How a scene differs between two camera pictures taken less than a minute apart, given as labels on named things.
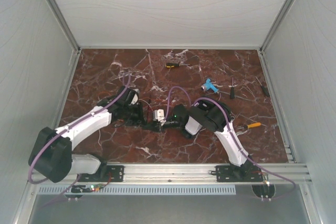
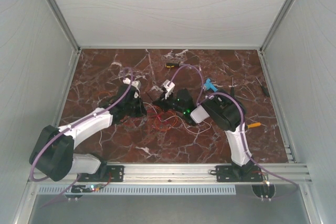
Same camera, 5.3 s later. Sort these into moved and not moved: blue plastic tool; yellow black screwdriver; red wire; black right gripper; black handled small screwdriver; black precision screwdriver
Moved: black right gripper; red wire
Not moved: black handled small screwdriver; yellow black screwdriver; blue plastic tool; black precision screwdriver
